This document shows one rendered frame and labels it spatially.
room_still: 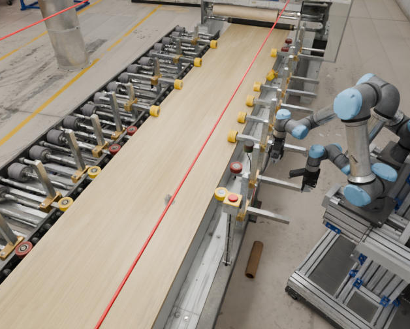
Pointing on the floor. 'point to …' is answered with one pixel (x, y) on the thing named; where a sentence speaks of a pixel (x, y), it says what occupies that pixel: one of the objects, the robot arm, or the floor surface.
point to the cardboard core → (254, 260)
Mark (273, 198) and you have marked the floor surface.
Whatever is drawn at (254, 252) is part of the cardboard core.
